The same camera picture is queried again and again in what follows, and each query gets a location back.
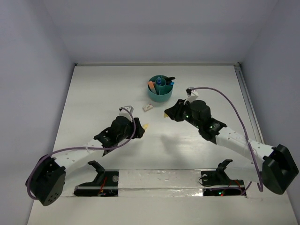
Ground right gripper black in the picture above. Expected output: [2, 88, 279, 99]
[165, 98, 202, 129]

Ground clear spray bottle blue cap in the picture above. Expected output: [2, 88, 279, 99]
[156, 77, 162, 85]

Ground clear orange-tipped highlighter body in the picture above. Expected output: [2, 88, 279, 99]
[150, 85, 157, 94]

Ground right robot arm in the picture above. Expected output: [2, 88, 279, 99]
[164, 99, 299, 195]

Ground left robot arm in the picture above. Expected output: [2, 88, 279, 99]
[25, 116, 145, 206]

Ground white eraser in sleeve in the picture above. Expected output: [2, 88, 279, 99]
[142, 104, 153, 112]

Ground teal round compartment organizer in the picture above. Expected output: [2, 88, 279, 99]
[147, 75, 173, 103]

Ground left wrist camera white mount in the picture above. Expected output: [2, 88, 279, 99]
[119, 105, 134, 120]

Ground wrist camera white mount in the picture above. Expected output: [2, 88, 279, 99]
[119, 105, 134, 120]
[184, 87, 199, 104]

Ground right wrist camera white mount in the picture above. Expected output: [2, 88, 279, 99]
[184, 87, 199, 104]

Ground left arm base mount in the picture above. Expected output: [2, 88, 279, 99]
[74, 160, 119, 197]

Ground metal rail table edge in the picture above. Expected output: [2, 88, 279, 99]
[233, 64, 265, 144]

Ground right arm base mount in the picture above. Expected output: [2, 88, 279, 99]
[198, 159, 246, 197]

